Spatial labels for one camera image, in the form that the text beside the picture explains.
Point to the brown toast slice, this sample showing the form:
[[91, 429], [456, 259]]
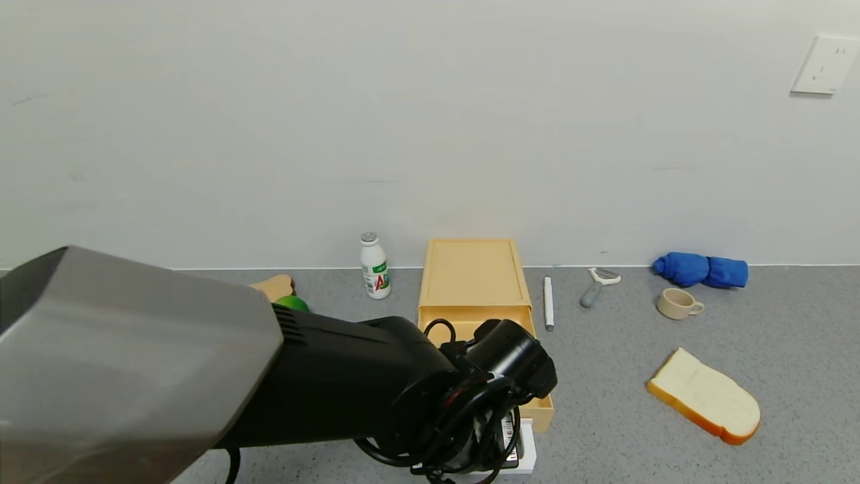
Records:
[[275, 286]]

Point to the left robot arm silver black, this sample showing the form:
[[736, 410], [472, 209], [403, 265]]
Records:
[[134, 349]]

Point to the rolled blue cloth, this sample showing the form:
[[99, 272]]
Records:
[[699, 270]]

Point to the white bread slice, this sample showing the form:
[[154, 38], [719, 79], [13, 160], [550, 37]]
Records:
[[705, 396]]

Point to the green lime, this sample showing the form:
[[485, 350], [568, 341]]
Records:
[[294, 304]]

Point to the white milk bottle green label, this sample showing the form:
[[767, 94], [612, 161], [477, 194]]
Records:
[[375, 269]]

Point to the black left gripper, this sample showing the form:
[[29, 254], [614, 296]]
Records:
[[508, 438]]

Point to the white pen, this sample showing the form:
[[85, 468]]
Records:
[[549, 302]]

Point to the white wall socket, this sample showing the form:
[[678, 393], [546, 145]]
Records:
[[825, 66]]

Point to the beige cup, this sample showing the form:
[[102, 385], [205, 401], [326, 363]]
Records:
[[675, 305]]

